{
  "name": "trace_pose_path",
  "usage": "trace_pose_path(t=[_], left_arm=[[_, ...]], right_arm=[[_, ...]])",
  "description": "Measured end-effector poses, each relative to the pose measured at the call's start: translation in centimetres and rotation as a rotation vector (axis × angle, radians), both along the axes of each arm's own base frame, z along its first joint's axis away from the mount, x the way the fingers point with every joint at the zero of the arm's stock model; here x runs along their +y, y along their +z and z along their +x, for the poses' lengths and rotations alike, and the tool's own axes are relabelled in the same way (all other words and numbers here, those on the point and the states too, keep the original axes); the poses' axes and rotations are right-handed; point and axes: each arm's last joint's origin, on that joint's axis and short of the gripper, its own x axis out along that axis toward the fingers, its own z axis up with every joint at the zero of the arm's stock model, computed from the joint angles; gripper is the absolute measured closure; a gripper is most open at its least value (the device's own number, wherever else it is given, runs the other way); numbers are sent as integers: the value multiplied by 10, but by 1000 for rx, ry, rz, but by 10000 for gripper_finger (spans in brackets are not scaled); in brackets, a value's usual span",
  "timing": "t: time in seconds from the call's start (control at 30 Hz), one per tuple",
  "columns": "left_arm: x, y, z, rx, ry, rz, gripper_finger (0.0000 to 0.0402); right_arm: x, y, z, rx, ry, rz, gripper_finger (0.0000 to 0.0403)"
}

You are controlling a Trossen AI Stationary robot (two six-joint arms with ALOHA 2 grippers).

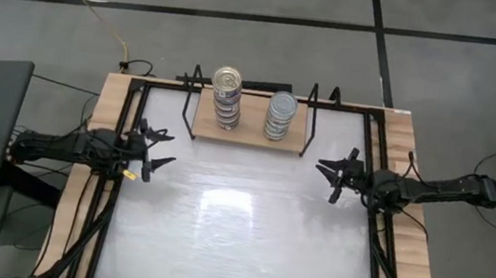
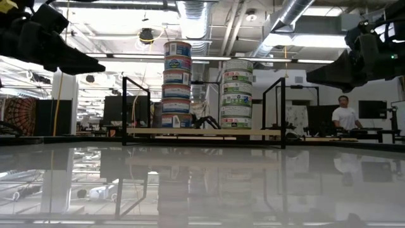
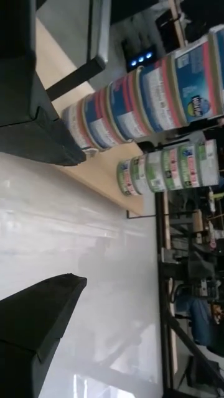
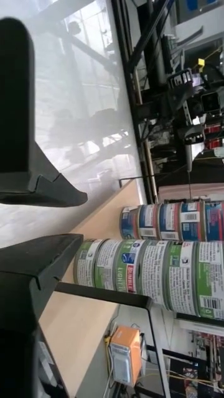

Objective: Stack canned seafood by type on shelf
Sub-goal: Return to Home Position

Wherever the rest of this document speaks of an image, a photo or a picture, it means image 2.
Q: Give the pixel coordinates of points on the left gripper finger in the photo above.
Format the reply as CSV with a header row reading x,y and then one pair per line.
x,y
63,61

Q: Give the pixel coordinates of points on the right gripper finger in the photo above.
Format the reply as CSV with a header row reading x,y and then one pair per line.
x,y
341,73

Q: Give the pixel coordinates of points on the small black robot arm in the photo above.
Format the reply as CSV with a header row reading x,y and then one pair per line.
x,y
205,120

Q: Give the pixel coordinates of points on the ceiling light strip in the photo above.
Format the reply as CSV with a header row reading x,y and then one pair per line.
x,y
139,56
272,59
209,58
316,61
98,55

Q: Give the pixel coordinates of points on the black round ceiling speaker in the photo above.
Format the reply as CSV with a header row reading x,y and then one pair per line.
x,y
90,78

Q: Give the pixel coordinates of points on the person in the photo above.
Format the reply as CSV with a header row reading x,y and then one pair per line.
x,y
345,118

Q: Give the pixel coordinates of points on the black monitor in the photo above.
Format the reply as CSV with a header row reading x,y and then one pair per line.
x,y
112,109
372,110
53,117

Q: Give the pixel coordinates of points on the large black screen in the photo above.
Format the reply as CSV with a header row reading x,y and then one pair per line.
x,y
321,118

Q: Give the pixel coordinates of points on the white patterned board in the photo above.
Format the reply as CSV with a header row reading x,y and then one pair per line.
x,y
297,118

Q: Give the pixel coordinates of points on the black desk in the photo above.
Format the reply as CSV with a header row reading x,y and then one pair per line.
x,y
373,130

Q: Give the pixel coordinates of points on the light wooden tabletop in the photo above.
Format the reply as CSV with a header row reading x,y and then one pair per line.
x,y
332,139

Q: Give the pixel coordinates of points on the patterned tapestry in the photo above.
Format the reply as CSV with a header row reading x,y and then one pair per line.
x,y
19,114

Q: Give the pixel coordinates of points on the round ceiling sensor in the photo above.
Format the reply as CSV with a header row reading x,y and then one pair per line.
x,y
251,16

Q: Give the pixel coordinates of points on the wall vent grille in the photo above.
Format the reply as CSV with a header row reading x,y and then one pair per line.
x,y
299,79

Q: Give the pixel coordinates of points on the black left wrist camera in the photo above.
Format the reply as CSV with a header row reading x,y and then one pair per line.
x,y
50,19

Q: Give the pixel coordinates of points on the black metal frame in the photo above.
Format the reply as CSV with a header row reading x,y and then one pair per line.
x,y
297,86

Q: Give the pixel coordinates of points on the black stand with camera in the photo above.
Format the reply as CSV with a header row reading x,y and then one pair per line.
x,y
394,118

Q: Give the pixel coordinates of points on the black aluminium rig frame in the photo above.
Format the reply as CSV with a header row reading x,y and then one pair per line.
x,y
63,139

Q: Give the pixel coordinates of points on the silver ventilation duct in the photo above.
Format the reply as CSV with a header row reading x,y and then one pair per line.
x,y
294,11

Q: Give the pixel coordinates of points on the black ceiling camera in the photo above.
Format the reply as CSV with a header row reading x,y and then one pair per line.
x,y
146,36

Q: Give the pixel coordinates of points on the wooden shelf with black frame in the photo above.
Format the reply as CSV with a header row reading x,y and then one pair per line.
x,y
142,131

